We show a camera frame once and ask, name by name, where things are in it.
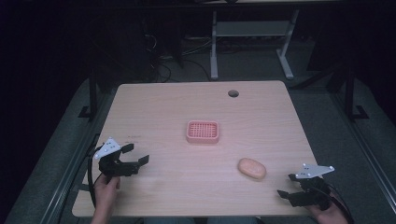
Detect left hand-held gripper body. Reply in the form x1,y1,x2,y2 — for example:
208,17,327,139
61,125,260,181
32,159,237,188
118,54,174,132
93,136,140,178

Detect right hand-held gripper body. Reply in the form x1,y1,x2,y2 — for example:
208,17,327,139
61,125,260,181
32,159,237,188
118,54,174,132
290,162,336,211

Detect orange soap bar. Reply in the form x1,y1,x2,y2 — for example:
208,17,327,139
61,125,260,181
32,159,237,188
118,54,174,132
237,157,268,180

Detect pink soap dish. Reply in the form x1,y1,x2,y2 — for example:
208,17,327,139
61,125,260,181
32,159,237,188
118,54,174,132
185,119,220,145

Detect person's right hand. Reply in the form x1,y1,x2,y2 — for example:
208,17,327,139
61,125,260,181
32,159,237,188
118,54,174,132
305,193,349,224

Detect person's left hand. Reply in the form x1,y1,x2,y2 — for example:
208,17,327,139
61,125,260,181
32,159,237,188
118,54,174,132
93,175,121,215

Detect black metal stand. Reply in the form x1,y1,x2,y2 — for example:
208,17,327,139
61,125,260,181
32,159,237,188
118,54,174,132
344,66,371,121
78,66,99,119

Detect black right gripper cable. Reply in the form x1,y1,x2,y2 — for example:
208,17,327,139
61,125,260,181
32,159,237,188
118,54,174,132
325,182,355,224

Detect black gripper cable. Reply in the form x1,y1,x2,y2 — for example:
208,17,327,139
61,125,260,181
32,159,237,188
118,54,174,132
325,182,355,224
86,143,105,208

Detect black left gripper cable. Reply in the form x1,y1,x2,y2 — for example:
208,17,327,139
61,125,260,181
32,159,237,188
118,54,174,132
86,143,105,208

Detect grey metal floor rail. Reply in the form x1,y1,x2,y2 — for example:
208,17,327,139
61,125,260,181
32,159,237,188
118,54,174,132
328,91,396,206
38,90,118,224

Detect tangle of floor cables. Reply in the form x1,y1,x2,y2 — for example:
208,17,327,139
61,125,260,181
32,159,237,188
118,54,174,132
141,32,213,83

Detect grey metal desk frame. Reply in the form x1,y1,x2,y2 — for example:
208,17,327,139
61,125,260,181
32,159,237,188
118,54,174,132
209,8,301,81

